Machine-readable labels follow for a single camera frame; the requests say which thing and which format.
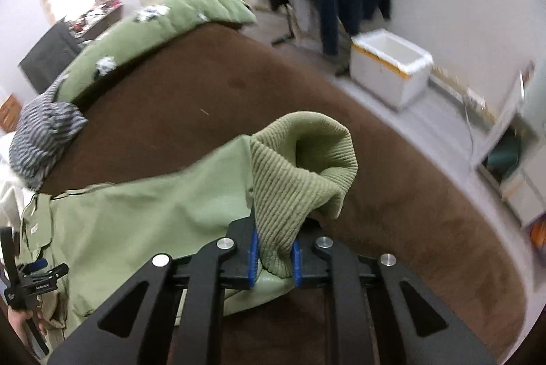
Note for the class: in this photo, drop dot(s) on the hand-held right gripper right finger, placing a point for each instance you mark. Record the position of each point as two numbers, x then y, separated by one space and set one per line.
297 267

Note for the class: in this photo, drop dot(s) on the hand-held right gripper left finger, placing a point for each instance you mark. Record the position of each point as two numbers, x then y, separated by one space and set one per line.
253 258

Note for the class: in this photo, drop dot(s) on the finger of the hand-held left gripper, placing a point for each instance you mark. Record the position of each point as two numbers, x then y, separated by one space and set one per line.
51 272

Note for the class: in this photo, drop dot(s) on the green jacket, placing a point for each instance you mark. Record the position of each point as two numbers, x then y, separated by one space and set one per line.
149 220

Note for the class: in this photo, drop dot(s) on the metal clothes rack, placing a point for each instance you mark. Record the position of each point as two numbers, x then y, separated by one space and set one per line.
291 24

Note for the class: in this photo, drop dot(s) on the person's left hand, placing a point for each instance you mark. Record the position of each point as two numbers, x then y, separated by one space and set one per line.
18 326

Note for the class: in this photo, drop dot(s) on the white cloth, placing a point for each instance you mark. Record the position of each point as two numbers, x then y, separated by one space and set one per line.
10 198

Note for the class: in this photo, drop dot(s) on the grey striped cloth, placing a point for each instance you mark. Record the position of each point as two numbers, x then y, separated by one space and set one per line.
42 134

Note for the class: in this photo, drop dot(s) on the wooden furniture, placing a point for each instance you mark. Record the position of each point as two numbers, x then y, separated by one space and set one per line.
9 111

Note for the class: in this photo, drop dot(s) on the brown bed cover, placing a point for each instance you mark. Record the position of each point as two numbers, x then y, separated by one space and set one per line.
213 92

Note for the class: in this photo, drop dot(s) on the white foam box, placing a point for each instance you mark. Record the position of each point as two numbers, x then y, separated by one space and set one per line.
384 70

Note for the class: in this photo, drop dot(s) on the white cabinet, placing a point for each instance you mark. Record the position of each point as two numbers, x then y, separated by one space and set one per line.
518 177

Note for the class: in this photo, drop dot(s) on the white power strip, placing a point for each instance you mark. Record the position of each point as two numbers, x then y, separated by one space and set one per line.
475 99

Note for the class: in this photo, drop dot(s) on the green floral pillow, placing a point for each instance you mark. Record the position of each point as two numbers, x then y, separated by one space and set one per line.
170 19

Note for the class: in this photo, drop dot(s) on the cluttered wooden desk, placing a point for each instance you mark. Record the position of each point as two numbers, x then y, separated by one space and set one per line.
100 21

